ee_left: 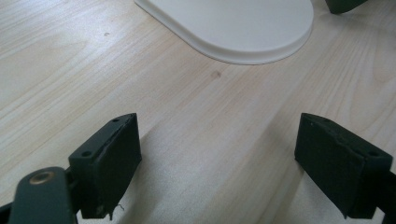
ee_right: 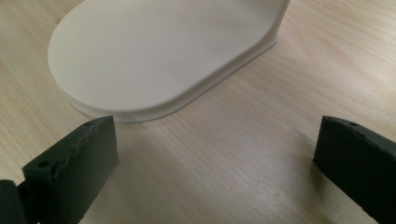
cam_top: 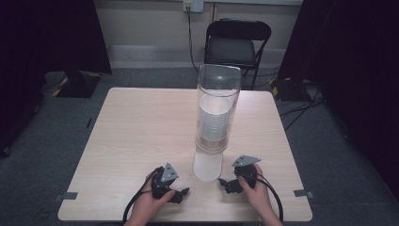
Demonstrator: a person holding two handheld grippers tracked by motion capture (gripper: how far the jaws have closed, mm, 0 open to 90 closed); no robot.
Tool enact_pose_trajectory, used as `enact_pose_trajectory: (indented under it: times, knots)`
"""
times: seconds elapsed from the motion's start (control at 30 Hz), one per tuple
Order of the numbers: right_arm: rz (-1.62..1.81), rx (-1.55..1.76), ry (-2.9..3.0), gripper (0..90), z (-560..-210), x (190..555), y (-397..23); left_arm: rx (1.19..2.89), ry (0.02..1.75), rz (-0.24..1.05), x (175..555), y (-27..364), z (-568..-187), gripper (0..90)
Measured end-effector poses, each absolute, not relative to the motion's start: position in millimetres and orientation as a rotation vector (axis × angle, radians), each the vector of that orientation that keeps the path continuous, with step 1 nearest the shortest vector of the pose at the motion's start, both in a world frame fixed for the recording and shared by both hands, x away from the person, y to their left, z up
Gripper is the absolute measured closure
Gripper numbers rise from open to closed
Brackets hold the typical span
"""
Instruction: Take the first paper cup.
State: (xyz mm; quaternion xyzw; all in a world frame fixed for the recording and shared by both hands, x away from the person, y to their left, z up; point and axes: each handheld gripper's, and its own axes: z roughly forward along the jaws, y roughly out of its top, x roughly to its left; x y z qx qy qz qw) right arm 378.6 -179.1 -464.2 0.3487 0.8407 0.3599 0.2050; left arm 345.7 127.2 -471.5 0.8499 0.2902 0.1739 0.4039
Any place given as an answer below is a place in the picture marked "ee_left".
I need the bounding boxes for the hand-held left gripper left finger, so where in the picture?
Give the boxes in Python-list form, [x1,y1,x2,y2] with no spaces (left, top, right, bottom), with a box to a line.
[67,112,143,221]

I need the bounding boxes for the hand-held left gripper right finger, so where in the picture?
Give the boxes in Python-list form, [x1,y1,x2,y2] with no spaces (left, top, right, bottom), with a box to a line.
[293,112,394,220]

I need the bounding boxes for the white oval tray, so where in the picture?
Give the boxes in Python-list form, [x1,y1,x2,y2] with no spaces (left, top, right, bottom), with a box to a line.
[134,0,315,66]

